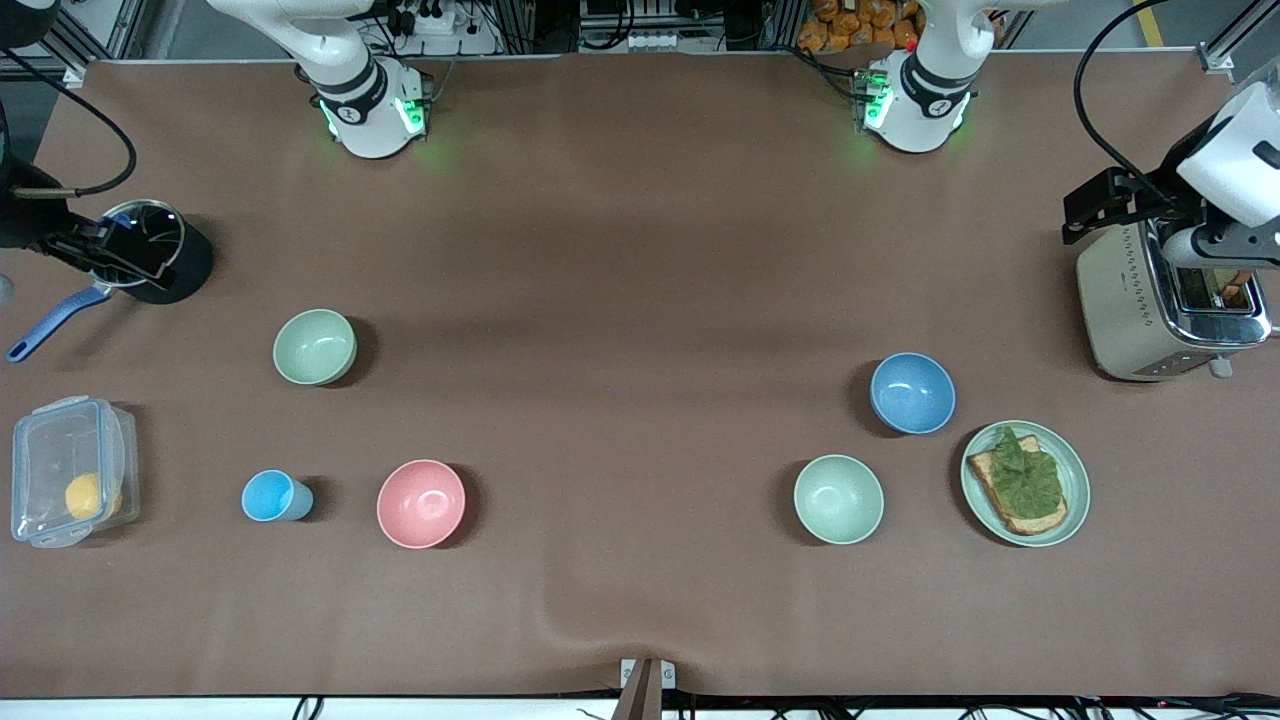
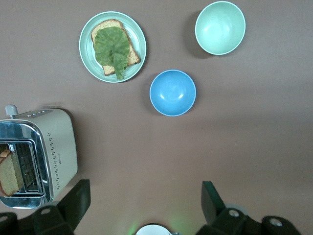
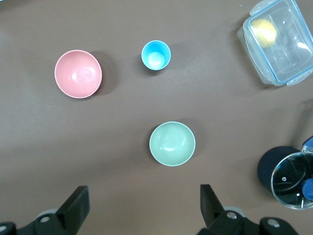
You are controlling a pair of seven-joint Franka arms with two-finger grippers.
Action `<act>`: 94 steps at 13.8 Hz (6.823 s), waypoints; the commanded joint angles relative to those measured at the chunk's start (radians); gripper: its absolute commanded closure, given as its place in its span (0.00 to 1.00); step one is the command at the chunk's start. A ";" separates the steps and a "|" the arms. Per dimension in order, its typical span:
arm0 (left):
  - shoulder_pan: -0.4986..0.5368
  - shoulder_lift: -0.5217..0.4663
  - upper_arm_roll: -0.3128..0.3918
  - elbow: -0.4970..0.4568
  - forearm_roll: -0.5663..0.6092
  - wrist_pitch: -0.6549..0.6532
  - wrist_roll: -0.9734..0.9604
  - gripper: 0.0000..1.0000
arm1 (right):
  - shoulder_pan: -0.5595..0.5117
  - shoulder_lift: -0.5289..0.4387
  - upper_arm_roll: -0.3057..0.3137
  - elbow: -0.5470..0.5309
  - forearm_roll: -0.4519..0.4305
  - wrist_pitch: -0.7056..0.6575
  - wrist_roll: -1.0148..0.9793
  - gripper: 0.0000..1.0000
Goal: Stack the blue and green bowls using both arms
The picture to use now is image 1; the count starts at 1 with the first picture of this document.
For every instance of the light blue cup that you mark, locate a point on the light blue cup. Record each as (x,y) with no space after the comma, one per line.
(268,496)

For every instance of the glass lid blue knob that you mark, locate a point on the glass lid blue knob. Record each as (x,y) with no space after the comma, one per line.
(160,222)

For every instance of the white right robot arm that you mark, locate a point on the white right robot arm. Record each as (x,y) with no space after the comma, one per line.
(365,110)

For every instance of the toasted bread slice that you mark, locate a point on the toasted bread slice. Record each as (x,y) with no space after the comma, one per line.
(1000,495)

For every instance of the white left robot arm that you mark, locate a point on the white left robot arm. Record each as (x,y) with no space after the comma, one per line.
(920,110)

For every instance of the clear plastic lidded container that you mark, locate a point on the clear plastic lidded container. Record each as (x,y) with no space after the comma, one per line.
(60,450)

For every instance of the green lettuce leaf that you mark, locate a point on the green lettuce leaf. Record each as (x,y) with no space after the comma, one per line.
(1030,475)

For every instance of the small white power strip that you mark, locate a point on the small white power strip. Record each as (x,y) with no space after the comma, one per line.
(652,40)

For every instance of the blue bowl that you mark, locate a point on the blue bowl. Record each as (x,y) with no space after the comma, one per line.
(912,392)

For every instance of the pale green bowl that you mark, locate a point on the pale green bowl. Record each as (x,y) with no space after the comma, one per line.
(838,498)
(314,346)

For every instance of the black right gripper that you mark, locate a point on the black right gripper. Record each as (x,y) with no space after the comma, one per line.
(22,222)

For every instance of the brown bread slice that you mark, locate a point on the brown bread slice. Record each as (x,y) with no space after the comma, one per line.
(1235,290)

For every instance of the pink bowl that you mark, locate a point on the pink bowl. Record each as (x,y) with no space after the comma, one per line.
(421,503)

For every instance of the brown table cover mat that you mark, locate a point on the brown table cover mat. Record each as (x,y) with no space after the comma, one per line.
(640,450)

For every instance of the metal table clamp bracket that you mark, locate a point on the metal table clamp bracket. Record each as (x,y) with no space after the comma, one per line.
(645,680)

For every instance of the pale green plate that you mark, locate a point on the pale green plate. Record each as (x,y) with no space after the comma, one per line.
(1075,470)

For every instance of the silver beige toaster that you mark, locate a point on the silver beige toaster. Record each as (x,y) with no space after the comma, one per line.
(1125,310)

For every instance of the yellow round fruit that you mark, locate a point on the yellow round fruit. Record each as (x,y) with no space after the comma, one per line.
(88,496)

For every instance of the bag of orange snacks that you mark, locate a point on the bag of orange snacks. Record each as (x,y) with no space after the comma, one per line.
(860,25)

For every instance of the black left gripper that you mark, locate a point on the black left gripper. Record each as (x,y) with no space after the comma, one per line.
(1166,192)

